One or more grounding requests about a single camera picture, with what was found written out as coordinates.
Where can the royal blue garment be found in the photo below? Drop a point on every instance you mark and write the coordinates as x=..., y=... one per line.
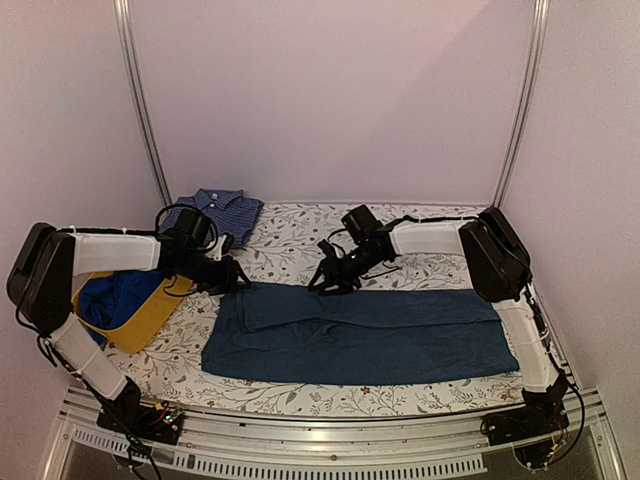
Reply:
x=115, y=300

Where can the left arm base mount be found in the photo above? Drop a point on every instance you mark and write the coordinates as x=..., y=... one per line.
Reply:
x=140, y=417

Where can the right aluminium frame post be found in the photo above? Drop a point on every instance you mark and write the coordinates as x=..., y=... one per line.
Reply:
x=531, y=70

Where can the left aluminium frame post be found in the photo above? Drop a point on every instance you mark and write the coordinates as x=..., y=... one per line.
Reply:
x=124, y=24

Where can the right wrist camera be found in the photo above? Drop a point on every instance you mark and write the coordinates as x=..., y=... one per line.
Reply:
x=328, y=249

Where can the folded blue checkered shirt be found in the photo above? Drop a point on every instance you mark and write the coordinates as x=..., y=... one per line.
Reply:
x=232, y=212

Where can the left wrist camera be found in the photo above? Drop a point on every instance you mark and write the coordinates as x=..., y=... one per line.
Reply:
x=220, y=247

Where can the aluminium frame post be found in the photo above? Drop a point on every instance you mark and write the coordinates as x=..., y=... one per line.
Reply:
x=124, y=24
x=531, y=70

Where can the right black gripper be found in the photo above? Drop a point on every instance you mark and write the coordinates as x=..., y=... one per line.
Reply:
x=334, y=271

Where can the yellow laundry basket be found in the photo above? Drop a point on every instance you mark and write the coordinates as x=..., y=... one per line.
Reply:
x=150, y=315

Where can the front aluminium rail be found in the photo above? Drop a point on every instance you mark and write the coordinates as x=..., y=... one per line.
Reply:
x=215, y=444

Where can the floral tablecloth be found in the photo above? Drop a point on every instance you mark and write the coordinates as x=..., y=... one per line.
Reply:
x=283, y=249

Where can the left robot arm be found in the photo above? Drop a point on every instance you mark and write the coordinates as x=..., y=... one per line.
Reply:
x=41, y=284

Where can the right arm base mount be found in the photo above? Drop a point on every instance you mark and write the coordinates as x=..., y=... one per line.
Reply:
x=525, y=425

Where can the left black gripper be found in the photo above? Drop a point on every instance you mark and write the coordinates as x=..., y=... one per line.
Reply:
x=227, y=280

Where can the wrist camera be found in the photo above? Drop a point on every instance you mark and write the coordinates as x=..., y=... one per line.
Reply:
x=328, y=249
x=220, y=247

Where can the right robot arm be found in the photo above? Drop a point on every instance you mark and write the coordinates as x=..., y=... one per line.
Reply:
x=499, y=269

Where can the teal blue t-shirt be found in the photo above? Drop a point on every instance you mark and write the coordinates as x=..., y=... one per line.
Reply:
x=281, y=333

